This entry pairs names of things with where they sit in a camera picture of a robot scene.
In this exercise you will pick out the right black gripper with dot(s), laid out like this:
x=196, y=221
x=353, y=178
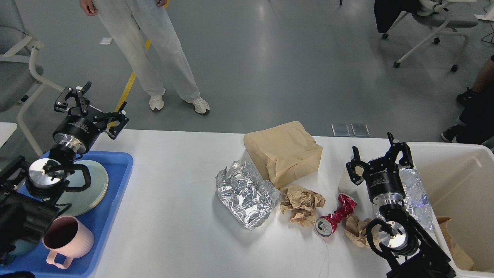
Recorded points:
x=382, y=175

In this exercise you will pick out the seated person in black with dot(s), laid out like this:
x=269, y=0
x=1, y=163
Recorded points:
x=475, y=124

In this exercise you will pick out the blue plastic tray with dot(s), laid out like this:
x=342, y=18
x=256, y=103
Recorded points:
x=99, y=220

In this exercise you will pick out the white paper cup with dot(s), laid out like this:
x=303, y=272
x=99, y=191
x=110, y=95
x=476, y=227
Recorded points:
x=347, y=186

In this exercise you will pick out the crushed red can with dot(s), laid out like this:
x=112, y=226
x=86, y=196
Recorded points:
x=325, y=226

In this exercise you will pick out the black jacket on chair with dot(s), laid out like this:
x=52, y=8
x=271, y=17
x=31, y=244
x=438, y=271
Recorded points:
x=387, y=11

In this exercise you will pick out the crumpled brown paper ball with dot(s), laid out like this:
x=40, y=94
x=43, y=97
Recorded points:
x=301, y=203

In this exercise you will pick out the grey office chair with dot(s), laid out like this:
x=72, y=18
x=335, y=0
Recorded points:
x=20, y=76
x=442, y=22

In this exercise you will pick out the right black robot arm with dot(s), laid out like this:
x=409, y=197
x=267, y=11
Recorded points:
x=397, y=237

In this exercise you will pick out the grey office chair right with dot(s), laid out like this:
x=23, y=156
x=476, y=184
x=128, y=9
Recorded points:
x=442, y=22

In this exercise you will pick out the crumpled aluminium foil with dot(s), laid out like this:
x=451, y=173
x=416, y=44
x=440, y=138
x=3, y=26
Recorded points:
x=246, y=194

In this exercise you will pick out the brown paper bag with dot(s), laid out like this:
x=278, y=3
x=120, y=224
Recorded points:
x=283, y=154

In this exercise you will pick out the white waste bin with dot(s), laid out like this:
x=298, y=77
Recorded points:
x=459, y=181

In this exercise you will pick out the mint green plate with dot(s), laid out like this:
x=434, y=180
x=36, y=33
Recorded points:
x=97, y=173

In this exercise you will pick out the grey office chair left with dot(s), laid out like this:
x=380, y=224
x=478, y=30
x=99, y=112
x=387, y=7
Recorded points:
x=20, y=76

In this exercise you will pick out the pink plate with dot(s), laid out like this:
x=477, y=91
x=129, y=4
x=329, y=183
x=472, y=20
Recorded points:
x=84, y=201

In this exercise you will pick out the brown paper in bin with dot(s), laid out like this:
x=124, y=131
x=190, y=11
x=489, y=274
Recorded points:
x=461, y=258

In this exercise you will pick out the pink mug dark inside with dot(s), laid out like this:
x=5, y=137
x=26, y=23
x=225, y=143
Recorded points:
x=67, y=239

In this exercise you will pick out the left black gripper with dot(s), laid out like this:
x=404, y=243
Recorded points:
x=80, y=131

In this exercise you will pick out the teal mug yellow inside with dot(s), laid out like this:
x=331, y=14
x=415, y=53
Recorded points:
x=22, y=247

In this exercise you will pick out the white side table edge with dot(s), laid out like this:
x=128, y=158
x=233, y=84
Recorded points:
x=6, y=131

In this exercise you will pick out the small crumpled brown paper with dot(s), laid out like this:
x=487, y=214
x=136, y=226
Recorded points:
x=355, y=230

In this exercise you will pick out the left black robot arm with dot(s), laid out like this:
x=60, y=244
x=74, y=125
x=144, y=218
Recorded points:
x=30, y=192

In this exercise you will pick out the crushed clear plastic bottle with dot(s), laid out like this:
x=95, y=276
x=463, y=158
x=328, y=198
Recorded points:
x=416, y=201

